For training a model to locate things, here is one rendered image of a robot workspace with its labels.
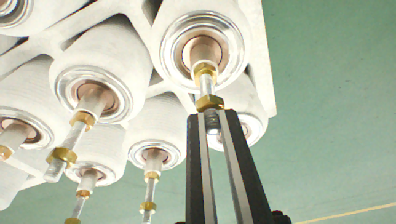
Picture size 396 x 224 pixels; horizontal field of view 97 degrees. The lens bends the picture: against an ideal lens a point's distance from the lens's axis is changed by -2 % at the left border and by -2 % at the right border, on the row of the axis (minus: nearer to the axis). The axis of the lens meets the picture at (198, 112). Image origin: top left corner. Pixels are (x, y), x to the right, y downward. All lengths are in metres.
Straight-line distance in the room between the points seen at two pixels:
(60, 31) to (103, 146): 0.17
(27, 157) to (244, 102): 0.49
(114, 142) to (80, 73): 0.16
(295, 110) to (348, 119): 0.22
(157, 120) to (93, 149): 0.11
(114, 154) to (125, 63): 0.17
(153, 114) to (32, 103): 0.14
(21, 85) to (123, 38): 0.13
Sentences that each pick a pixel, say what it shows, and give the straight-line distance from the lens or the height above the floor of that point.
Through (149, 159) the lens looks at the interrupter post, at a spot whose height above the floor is 0.26.
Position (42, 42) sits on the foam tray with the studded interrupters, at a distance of 0.30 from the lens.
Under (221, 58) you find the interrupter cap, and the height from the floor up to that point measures 0.25.
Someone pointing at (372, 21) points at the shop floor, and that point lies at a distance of 0.59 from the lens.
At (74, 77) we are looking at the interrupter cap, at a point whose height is 0.25.
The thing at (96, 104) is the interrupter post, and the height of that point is 0.27.
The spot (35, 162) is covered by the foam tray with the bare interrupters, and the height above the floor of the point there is 0.16.
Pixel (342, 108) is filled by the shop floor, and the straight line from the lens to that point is 0.74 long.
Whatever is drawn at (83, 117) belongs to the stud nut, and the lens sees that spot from 0.19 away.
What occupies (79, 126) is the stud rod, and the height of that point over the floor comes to 0.29.
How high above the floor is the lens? 0.40
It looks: 47 degrees down
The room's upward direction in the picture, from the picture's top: 175 degrees clockwise
